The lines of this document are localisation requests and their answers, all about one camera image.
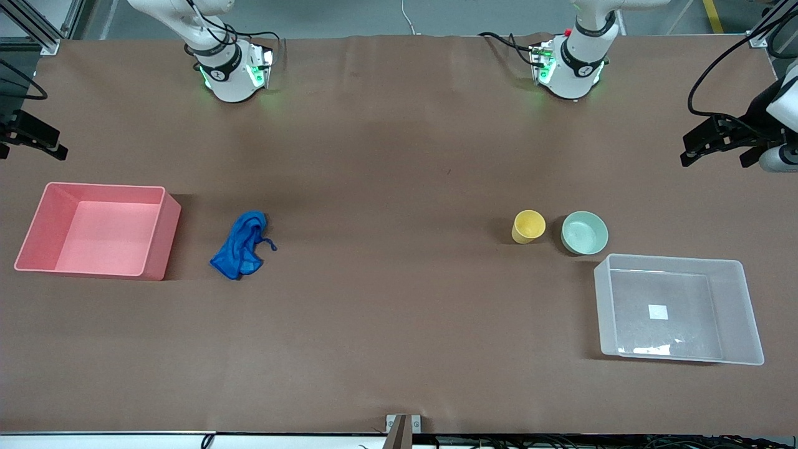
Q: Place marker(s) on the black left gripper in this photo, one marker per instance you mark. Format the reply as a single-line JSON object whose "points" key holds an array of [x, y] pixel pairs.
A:
{"points": [[743, 133]]}

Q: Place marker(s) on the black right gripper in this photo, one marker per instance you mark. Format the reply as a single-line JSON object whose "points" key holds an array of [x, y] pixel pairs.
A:
{"points": [[19, 126]]}

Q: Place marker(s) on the mint green bowl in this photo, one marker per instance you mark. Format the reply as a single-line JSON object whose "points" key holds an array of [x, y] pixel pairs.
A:
{"points": [[585, 232]]}

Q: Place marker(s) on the yellow plastic cup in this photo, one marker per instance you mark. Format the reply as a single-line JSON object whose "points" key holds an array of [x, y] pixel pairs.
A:
{"points": [[528, 226]]}

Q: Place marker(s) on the blue cloth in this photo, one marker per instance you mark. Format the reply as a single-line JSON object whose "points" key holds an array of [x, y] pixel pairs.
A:
{"points": [[240, 252]]}

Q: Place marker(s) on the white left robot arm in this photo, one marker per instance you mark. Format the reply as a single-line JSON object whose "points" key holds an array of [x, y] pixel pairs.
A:
{"points": [[576, 68]]}

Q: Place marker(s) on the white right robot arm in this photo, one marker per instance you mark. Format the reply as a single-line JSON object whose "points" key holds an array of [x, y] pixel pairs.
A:
{"points": [[227, 75]]}

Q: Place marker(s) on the clear plastic box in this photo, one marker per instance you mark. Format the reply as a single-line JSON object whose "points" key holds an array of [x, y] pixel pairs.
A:
{"points": [[676, 308]]}

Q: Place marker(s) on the pink plastic bin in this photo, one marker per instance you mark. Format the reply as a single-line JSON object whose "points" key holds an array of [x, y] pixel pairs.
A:
{"points": [[100, 231]]}

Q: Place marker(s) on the brown table cover mat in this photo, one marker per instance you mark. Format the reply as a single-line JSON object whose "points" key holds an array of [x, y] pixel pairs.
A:
{"points": [[399, 156]]}

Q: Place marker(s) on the aluminium frame post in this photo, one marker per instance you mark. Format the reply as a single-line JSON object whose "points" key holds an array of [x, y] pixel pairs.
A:
{"points": [[37, 28], [770, 28]]}

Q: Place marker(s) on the metal table edge bracket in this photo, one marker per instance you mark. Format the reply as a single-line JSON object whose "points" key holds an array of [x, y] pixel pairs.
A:
{"points": [[403, 427]]}

